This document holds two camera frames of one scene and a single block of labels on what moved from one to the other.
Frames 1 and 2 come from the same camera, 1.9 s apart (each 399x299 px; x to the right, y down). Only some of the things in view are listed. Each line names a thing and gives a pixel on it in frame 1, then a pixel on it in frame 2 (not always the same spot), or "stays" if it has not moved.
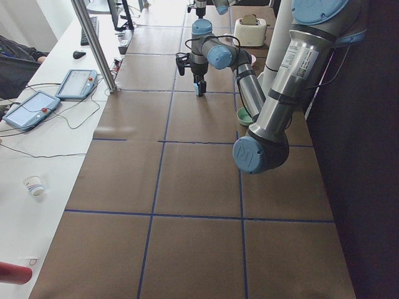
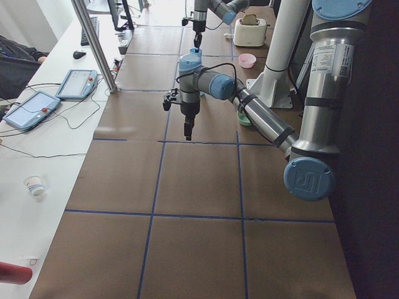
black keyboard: x=95 y=22 stays
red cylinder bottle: x=11 y=273 stays
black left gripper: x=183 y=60 -> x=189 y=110
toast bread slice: x=249 y=19 stays
